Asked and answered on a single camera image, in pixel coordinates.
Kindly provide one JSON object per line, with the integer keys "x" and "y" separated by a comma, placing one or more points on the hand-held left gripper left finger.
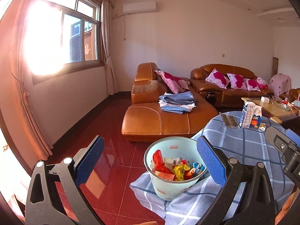
{"x": 90, "y": 160}

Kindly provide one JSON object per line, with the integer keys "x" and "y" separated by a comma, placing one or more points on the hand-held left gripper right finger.
{"x": 211, "y": 161}

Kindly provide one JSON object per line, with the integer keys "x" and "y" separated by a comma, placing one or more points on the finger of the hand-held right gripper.
{"x": 280, "y": 141}
{"x": 294, "y": 137}

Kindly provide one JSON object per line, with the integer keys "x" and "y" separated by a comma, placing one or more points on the orange blue snack wrapper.
{"x": 196, "y": 167}

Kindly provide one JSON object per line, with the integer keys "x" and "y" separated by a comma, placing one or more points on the red mesh net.
{"x": 184, "y": 162}

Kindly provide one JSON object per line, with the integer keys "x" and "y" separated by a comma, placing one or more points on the yellow plastic bag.
{"x": 180, "y": 172}

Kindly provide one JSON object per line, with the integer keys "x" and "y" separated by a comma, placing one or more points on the clear plastic wrapper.
{"x": 172, "y": 161}

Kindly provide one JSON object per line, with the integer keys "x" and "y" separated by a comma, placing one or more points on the orange paper box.
{"x": 165, "y": 175}

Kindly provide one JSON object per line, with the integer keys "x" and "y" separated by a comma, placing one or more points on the red plastic bag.
{"x": 160, "y": 164}

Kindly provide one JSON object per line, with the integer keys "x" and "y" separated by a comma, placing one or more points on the teal cartoon print bin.
{"x": 168, "y": 189}

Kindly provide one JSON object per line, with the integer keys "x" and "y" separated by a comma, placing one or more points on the person's right forearm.
{"x": 288, "y": 204}

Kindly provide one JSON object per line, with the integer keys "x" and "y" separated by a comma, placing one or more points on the wooden glass top coffee table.
{"x": 279, "y": 111}

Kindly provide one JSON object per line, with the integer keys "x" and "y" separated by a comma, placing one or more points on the blue grey plaid tablecloth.
{"x": 248, "y": 150}

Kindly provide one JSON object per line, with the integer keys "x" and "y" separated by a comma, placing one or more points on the white milk carton blue label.
{"x": 256, "y": 118}

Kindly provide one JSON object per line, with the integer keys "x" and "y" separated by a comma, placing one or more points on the pale blue cloth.
{"x": 296, "y": 103}

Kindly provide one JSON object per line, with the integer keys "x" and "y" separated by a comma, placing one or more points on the small red object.
{"x": 285, "y": 102}

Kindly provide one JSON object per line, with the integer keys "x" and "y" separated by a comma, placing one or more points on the brown leather armchair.
{"x": 289, "y": 96}

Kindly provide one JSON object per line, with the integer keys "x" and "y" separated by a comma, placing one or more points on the tall white carton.
{"x": 246, "y": 114}

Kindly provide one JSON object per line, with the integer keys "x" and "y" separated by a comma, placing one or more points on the foil blister pack leaflet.
{"x": 228, "y": 120}

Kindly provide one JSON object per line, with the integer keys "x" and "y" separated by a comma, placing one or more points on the pink floral cover cloth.
{"x": 280, "y": 84}

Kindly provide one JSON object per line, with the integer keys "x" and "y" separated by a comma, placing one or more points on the pink floral cloth bundle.
{"x": 262, "y": 82}

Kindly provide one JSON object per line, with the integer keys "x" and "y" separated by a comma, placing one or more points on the pink floral pillow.
{"x": 252, "y": 84}
{"x": 218, "y": 78}
{"x": 236, "y": 81}
{"x": 172, "y": 80}

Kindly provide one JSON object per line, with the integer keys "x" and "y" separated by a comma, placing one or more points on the folded blue plaid bedding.
{"x": 178, "y": 102}

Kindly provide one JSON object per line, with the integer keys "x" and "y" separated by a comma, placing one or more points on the brown leather chaise sofa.
{"x": 152, "y": 119}

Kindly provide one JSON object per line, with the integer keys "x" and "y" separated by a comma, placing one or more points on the rolled beige mat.
{"x": 275, "y": 66}

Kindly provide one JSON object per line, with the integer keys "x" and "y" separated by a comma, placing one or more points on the beige curtain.
{"x": 25, "y": 112}
{"x": 109, "y": 51}

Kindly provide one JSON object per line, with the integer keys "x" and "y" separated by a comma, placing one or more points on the sliding glass window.
{"x": 75, "y": 32}

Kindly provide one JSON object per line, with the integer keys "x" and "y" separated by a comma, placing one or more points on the air conditioner pipe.
{"x": 124, "y": 28}

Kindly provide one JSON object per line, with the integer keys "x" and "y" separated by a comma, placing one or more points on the white wall air conditioner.
{"x": 139, "y": 7}

